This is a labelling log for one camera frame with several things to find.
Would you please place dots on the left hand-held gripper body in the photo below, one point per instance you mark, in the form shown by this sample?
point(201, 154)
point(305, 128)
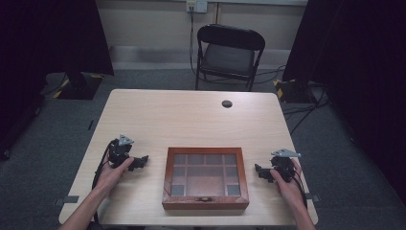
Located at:
point(120, 150)

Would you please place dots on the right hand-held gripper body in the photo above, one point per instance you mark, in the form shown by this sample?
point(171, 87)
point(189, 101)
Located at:
point(283, 164)

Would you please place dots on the wooden box with glass lid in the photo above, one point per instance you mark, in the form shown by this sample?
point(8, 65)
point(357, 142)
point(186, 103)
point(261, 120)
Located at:
point(205, 179)

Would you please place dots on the person's right hand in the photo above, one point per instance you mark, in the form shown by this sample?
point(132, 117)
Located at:
point(288, 187)

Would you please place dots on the person's left hand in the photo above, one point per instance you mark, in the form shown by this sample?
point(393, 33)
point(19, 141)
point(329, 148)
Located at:
point(111, 172)

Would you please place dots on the black yellow striped stand base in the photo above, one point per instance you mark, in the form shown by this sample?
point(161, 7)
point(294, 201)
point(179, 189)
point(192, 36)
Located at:
point(292, 90)

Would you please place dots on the black folding chair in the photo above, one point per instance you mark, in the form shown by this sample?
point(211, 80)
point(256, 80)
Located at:
point(229, 56)

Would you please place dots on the dark curtain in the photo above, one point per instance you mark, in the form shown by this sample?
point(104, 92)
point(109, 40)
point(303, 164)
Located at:
point(357, 64)
point(48, 48)

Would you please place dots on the white wall socket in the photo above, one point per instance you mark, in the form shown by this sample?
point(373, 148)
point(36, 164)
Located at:
point(196, 5)

